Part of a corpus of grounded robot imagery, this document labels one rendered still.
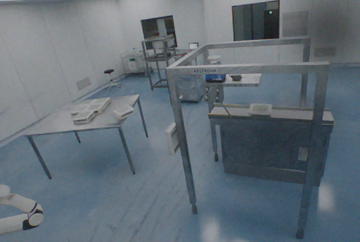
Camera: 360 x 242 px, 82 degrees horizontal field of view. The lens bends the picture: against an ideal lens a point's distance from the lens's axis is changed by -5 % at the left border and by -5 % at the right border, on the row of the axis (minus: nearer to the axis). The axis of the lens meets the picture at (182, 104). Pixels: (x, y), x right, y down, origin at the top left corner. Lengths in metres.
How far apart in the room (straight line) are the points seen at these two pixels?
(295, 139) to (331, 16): 5.22
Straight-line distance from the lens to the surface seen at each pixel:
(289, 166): 2.97
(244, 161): 2.98
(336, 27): 7.53
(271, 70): 1.61
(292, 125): 2.58
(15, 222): 1.72
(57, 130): 3.50
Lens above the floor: 2.16
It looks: 24 degrees down
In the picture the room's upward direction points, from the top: 9 degrees counter-clockwise
